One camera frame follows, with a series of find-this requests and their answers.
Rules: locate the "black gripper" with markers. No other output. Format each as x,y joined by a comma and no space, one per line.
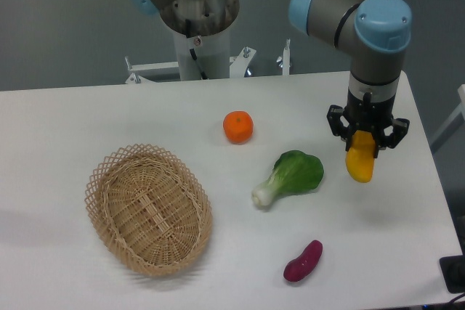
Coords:
362,114

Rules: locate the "yellow mango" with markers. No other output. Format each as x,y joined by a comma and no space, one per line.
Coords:
360,157

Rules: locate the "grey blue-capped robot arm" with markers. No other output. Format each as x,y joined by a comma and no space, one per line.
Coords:
374,33

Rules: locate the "green bok choy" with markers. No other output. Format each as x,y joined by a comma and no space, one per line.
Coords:
294,173

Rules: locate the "orange tangerine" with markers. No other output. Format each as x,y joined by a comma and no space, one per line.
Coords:
238,127

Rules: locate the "black device at table edge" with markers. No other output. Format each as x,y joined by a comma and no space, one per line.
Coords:
452,268

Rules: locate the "purple sweet potato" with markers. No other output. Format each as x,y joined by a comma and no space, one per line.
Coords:
304,264

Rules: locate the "woven wicker basket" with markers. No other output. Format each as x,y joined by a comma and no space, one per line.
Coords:
149,210

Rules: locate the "white frame at right edge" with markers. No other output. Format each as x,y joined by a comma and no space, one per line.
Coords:
450,125

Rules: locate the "white metal base frame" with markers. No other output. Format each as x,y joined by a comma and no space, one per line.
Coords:
237,67

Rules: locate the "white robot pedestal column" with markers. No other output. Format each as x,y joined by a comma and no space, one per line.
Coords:
193,54

